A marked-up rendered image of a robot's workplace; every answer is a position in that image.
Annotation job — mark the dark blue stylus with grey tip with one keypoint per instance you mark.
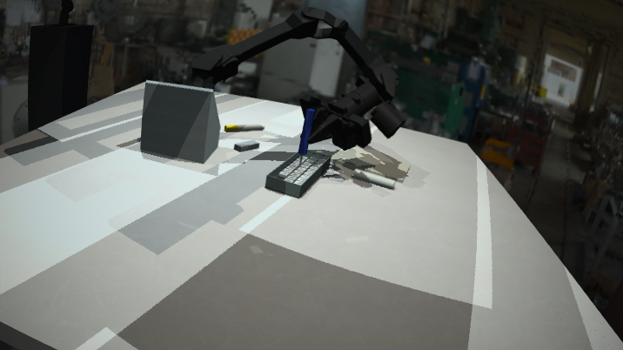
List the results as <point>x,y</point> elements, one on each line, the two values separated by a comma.
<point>306,133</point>

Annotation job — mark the white stylus with yellow cap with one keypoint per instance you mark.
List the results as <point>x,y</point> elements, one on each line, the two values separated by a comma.
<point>243,127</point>

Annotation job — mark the keyboard with white letter keys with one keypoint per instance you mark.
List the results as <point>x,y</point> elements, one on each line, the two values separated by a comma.
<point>293,180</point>

